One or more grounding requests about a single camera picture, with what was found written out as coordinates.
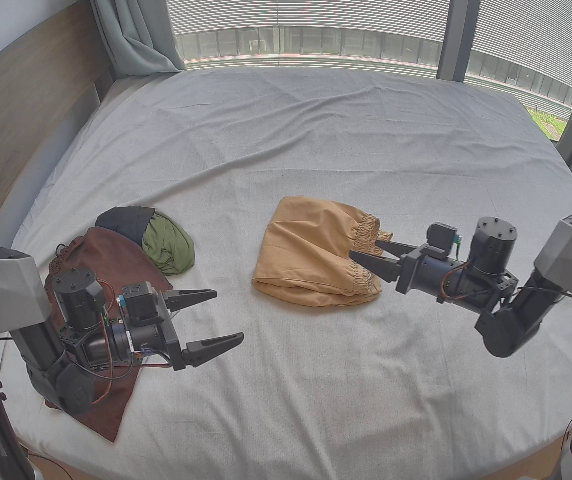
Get green garment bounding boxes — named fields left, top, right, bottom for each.
left=142, top=211, right=196, bottom=276

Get tan shorts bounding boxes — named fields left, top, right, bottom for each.
left=252, top=196, right=396, bottom=309

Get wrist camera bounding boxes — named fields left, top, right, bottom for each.
left=426, top=223, right=459, bottom=259
left=120, top=282, right=159, bottom=325

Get black garment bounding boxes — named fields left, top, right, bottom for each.
left=95, top=206, right=157, bottom=249

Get bed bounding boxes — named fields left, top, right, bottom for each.
left=0, top=0, right=572, bottom=480

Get window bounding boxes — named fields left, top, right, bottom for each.
left=158, top=0, right=572, bottom=144

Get brown shorts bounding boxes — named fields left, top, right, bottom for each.
left=46, top=227, right=172, bottom=443

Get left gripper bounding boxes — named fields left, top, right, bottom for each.
left=111, top=288, right=244, bottom=373

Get black cable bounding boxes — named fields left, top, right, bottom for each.
left=25, top=450, right=67, bottom=480

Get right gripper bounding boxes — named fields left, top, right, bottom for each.
left=349, top=239, right=467, bottom=303

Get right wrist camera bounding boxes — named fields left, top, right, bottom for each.
left=426, top=223, right=459, bottom=259

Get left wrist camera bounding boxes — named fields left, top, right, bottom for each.
left=120, top=282, right=159, bottom=325

